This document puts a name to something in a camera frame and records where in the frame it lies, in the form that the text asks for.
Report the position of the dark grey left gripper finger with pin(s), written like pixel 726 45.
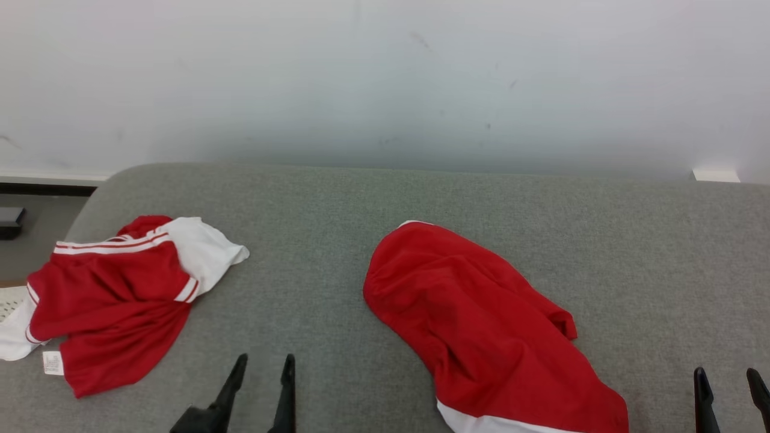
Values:
pixel 287 397
pixel 231 388

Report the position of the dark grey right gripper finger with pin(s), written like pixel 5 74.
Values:
pixel 704 403
pixel 760 388

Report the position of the red and white striped jersey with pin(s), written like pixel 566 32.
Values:
pixel 114 300

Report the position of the red shorts with white hem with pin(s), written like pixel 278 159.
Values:
pixel 481 325

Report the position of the white perforated laundry basket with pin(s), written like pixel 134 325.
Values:
pixel 9 300

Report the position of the dark grey floor stand base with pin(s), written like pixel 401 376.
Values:
pixel 11 221

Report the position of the white baseboard strip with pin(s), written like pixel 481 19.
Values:
pixel 48 177

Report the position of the small white wall box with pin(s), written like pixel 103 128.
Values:
pixel 716 175

